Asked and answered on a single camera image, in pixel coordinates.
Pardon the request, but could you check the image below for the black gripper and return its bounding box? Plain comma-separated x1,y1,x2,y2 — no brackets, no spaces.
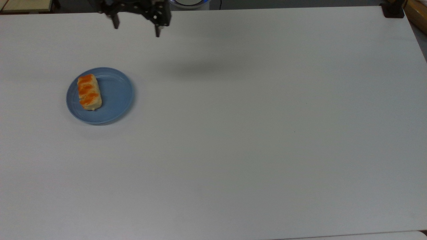
97,0,172,38

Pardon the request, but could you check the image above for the orange glazed bread loaf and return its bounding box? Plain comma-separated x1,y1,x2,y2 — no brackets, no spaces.
77,73,103,111

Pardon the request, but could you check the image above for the blue round plate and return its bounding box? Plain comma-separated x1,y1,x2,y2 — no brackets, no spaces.
65,67,135,126

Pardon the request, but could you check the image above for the light wooden board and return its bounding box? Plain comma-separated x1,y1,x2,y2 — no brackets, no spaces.
403,0,427,35
0,0,54,13

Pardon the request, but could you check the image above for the black table clamp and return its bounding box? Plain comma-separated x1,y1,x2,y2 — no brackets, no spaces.
380,0,405,19

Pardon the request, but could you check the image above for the white neighbouring table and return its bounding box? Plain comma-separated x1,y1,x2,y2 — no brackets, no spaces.
274,230,427,240

